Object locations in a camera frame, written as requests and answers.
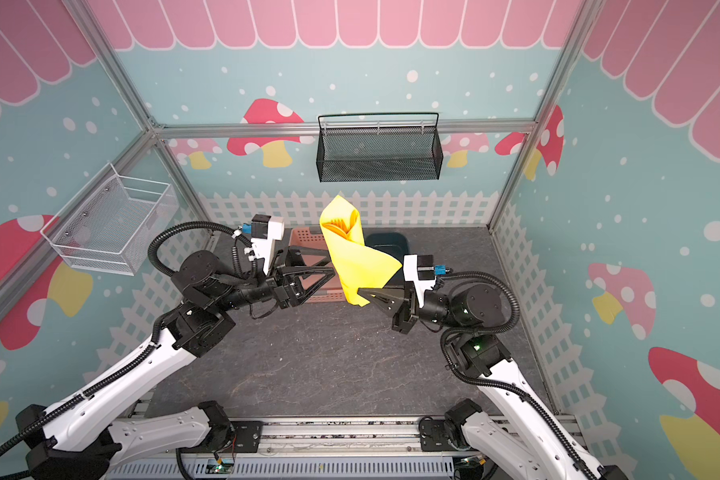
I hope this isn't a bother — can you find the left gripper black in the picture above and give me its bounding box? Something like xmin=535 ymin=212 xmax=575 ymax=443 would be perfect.
xmin=213 ymin=244 xmax=336 ymax=311

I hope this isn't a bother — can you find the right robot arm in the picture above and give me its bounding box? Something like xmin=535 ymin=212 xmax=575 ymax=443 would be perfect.
xmin=358 ymin=271 xmax=626 ymax=479

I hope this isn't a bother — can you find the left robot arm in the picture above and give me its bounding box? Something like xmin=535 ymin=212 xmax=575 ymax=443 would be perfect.
xmin=0 ymin=215 xmax=335 ymax=479

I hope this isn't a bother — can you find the pink plastic basket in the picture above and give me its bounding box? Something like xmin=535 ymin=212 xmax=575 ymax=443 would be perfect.
xmin=289 ymin=226 xmax=345 ymax=303

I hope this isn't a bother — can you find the teal plastic tray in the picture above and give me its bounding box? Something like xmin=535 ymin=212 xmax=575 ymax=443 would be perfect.
xmin=365 ymin=232 xmax=410 ymax=258

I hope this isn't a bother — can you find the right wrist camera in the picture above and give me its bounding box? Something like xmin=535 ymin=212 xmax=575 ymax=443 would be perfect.
xmin=402 ymin=255 xmax=447 ymax=307

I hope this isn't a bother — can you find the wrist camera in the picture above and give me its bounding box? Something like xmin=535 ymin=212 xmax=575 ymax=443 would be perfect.
xmin=239 ymin=214 xmax=285 ymax=274
xmin=402 ymin=255 xmax=447 ymax=307

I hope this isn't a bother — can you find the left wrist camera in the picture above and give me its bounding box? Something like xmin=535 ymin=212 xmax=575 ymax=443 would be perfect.
xmin=239 ymin=214 xmax=285 ymax=274

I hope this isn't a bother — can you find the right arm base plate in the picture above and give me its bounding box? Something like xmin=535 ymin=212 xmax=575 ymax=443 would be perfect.
xmin=417 ymin=416 xmax=471 ymax=452

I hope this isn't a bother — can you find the black mesh wall basket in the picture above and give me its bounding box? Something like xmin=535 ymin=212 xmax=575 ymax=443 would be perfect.
xmin=316 ymin=112 xmax=444 ymax=183

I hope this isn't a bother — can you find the aluminium mounting rail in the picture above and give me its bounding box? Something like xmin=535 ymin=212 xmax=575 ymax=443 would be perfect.
xmin=89 ymin=413 xmax=589 ymax=460

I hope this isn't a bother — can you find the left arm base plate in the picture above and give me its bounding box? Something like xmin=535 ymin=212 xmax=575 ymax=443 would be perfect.
xmin=219 ymin=420 xmax=264 ymax=455

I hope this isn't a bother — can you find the white wire wall basket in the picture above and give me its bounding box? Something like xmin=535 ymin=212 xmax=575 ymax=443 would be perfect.
xmin=40 ymin=164 xmax=179 ymax=276

